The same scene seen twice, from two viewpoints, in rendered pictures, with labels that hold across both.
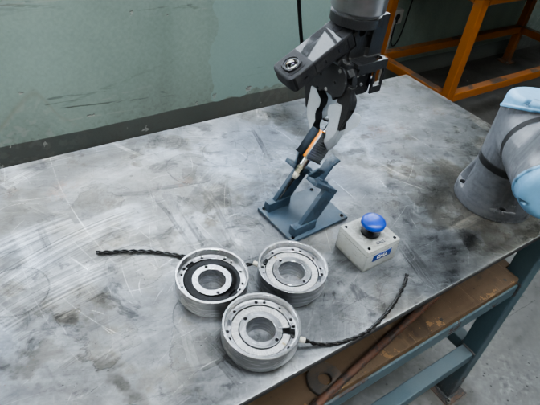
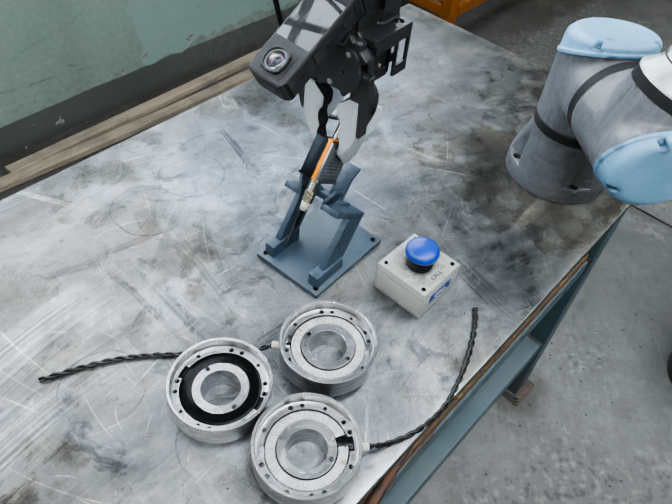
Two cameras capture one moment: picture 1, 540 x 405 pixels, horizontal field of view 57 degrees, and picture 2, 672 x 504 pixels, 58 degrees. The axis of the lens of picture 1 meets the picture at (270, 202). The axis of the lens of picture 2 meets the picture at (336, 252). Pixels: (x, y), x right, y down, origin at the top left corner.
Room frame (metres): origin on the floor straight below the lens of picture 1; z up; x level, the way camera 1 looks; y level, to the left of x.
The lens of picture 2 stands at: (0.16, 0.03, 1.38)
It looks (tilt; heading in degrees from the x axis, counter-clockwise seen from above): 48 degrees down; 348
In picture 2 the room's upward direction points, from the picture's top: 6 degrees clockwise
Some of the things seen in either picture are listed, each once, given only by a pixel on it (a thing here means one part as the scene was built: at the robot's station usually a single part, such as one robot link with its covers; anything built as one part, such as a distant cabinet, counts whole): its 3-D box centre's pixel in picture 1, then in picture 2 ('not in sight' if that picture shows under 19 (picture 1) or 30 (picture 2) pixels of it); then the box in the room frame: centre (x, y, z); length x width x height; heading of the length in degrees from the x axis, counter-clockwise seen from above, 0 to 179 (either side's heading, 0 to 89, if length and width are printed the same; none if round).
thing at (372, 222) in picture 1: (370, 230); (420, 260); (0.60, -0.17, 0.85); 0.04 x 0.04 x 0.05
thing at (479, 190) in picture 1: (501, 178); (566, 144); (0.81, -0.44, 0.85); 0.15 x 0.15 x 0.10
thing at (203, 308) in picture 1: (211, 283); (221, 391); (0.47, 0.07, 0.82); 0.10 x 0.10 x 0.04
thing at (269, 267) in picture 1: (291, 275); (327, 350); (0.51, -0.05, 0.82); 0.08 x 0.08 x 0.02
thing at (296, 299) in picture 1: (291, 274); (327, 350); (0.51, -0.05, 0.82); 0.10 x 0.10 x 0.04
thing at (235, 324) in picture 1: (259, 333); (306, 452); (0.40, -0.01, 0.82); 0.08 x 0.08 x 0.02
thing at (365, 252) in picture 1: (370, 240); (419, 272); (0.61, -0.17, 0.82); 0.08 x 0.07 x 0.05; 129
